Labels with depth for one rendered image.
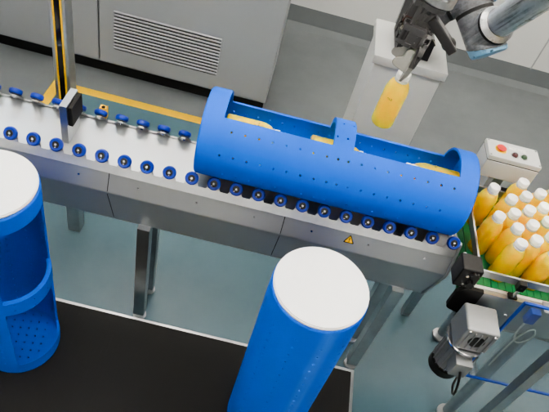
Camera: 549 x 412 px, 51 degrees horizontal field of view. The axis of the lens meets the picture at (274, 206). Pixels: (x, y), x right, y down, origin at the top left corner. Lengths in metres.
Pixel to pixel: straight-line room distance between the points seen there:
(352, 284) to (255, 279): 1.27
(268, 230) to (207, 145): 0.39
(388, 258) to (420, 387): 0.96
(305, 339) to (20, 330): 1.29
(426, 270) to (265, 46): 1.90
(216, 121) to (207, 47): 1.85
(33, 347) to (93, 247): 0.66
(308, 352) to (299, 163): 0.56
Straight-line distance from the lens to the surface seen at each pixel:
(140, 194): 1.99
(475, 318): 2.02
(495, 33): 2.42
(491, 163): 2.26
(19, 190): 1.77
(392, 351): 2.88
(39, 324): 2.53
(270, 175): 1.78
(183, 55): 3.67
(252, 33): 3.49
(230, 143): 1.75
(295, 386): 1.84
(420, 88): 2.61
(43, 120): 2.16
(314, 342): 1.62
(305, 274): 1.64
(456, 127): 4.34
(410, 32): 1.55
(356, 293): 1.65
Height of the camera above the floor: 2.32
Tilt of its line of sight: 46 degrees down
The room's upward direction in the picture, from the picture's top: 17 degrees clockwise
